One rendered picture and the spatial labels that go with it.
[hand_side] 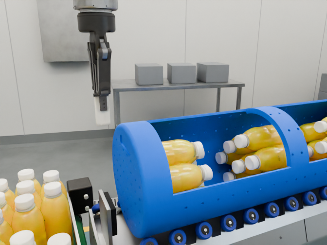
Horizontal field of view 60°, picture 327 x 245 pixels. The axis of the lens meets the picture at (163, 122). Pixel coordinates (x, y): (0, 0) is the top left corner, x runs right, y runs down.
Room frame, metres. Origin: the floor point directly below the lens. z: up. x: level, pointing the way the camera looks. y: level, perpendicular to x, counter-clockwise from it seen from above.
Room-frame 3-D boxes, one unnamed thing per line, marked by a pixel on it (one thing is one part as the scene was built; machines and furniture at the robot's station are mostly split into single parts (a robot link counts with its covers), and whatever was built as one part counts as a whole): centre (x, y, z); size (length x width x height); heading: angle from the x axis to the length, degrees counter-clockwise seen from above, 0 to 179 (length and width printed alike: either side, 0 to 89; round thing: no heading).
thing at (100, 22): (0.61, 0.14, 1.44); 0.08 x 0.07 x 0.09; 24
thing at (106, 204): (0.62, 0.14, 0.99); 0.10 x 0.02 x 0.12; 24
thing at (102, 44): (0.58, 0.12, 1.42); 0.05 x 0.02 x 0.05; 24
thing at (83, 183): (0.78, 0.26, 0.95); 0.10 x 0.07 x 0.10; 24
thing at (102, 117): (0.61, 0.13, 1.28); 0.03 x 0.01 x 0.07; 114
